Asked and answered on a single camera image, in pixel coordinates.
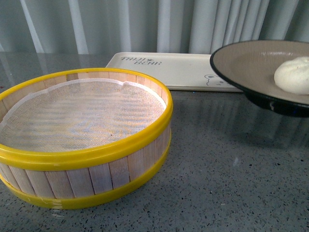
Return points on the beige plate with black rim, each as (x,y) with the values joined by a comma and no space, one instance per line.
(250,66)

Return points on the cream bear print tray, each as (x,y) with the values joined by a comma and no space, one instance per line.
(191,72)

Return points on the grey pleated curtain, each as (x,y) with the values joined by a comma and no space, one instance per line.
(167,26)

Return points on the yellow rimmed bamboo steamer basket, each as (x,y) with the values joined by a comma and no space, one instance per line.
(88,177)

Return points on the white mesh steamer liner cloth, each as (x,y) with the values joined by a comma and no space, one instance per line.
(80,114)

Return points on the white steamed bun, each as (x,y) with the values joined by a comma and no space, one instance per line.
(293,76)

